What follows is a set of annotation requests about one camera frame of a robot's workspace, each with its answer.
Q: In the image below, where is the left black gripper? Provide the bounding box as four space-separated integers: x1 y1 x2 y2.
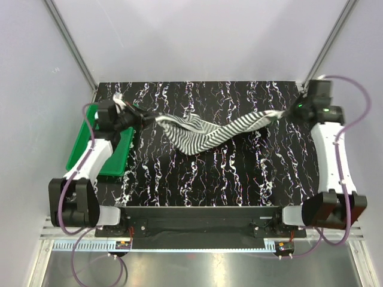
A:
114 102 160 133

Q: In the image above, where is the striped green white towel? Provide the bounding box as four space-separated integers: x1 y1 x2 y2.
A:
156 110 285 155

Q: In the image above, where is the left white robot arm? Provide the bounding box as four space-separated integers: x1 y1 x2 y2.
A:
48 100 158 237

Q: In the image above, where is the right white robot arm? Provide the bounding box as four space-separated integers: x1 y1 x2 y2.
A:
271 76 367 237

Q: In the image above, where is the green plastic tray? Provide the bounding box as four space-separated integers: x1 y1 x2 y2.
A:
64 103 134 180

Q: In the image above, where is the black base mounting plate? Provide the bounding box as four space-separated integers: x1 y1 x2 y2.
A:
95 206 306 251

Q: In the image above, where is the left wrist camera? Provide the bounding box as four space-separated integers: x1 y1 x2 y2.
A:
113 93 127 114

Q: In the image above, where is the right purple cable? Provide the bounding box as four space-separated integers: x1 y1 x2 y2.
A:
276 76 373 259

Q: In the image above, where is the purple cable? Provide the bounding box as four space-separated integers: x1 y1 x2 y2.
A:
58 103 129 285
276 76 373 259

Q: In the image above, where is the right aluminium frame post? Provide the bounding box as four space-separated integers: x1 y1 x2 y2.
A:
298 0 359 90

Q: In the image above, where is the aluminium frame post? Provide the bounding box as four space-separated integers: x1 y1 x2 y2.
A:
298 0 359 90
42 0 98 92

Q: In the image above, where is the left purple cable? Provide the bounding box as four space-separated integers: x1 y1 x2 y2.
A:
58 103 129 285

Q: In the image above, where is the left aluminium frame post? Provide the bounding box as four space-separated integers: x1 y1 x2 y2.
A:
42 0 98 92

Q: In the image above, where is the white slotted cable duct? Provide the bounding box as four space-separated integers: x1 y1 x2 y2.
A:
52 238 278 252

